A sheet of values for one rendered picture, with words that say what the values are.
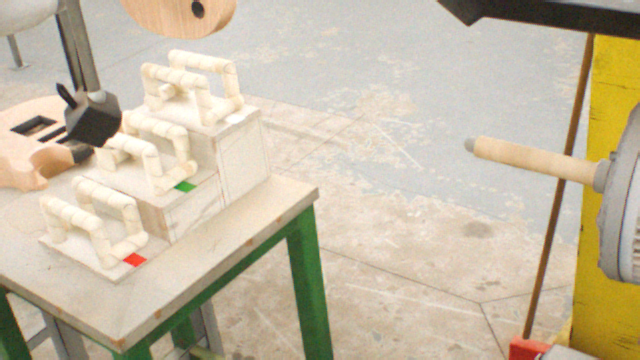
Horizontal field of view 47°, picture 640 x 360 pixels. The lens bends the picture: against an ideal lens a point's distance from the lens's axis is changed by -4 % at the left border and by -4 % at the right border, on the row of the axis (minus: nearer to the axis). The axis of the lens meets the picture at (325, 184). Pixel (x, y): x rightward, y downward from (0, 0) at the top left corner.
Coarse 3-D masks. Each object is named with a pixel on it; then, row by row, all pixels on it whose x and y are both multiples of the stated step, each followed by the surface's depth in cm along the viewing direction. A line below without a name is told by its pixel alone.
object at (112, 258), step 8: (144, 232) 150; (128, 240) 148; (136, 240) 149; (144, 240) 150; (112, 248) 146; (120, 248) 146; (128, 248) 147; (136, 248) 149; (104, 256) 144; (112, 256) 145; (120, 256) 146; (104, 264) 145; (112, 264) 145
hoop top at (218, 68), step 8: (168, 56) 169; (176, 56) 167; (184, 56) 166; (192, 56) 165; (200, 56) 164; (208, 56) 163; (184, 64) 167; (192, 64) 165; (200, 64) 163; (208, 64) 161; (216, 64) 160; (224, 64) 159; (232, 64) 159; (216, 72) 161
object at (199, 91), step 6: (198, 90) 154; (204, 90) 154; (198, 96) 155; (204, 96) 155; (210, 96) 156; (198, 102) 156; (204, 102) 156; (210, 102) 157; (198, 108) 157; (204, 108) 156; (210, 108) 157; (198, 114) 158; (204, 126) 158
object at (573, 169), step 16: (480, 144) 108; (496, 144) 107; (512, 144) 106; (496, 160) 107; (512, 160) 106; (528, 160) 104; (544, 160) 103; (560, 160) 102; (576, 160) 101; (560, 176) 102; (576, 176) 100; (592, 176) 99
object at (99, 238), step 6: (102, 228) 142; (90, 234) 142; (96, 234) 142; (102, 234) 142; (96, 240) 142; (102, 240) 143; (108, 240) 144; (96, 246) 143; (102, 246) 143; (108, 246) 144; (96, 252) 144; (102, 252) 144; (108, 252) 145; (102, 258) 144; (102, 264) 145
